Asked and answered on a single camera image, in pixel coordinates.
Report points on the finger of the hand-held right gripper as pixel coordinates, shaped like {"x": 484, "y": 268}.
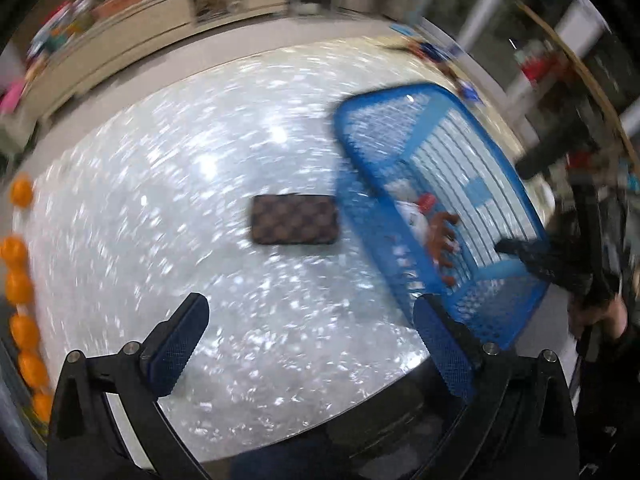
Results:
{"x": 545, "y": 260}

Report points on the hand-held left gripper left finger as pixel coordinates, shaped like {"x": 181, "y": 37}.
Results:
{"x": 177, "y": 345}

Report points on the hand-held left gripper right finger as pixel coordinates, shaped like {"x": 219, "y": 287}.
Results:
{"x": 442, "y": 345}

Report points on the blue plastic basket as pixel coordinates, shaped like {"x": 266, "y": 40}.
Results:
{"x": 470, "y": 170}

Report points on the white red plastic tube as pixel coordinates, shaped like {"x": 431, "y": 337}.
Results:
{"x": 415, "y": 217}

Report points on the brown checkered wallet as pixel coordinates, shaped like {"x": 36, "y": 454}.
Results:
{"x": 294, "y": 220}

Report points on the person's right hand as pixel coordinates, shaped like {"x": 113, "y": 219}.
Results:
{"x": 607, "y": 317}

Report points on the black cylinder bag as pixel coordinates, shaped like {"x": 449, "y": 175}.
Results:
{"x": 550, "y": 145}

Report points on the row of oranges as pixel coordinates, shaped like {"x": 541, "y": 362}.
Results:
{"x": 22, "y": 330}

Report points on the wooden railing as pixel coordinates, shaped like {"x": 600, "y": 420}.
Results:
{"x": 585, "y": 65}

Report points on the red hanging clothes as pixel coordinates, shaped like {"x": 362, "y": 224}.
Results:
{"x": 542, "y": 67}

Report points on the pink cloth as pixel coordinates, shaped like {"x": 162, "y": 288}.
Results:
{"x": 12, "y": 97}

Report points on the cream low cabinet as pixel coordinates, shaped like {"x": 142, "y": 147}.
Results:
{"x": 150, "y": 15}

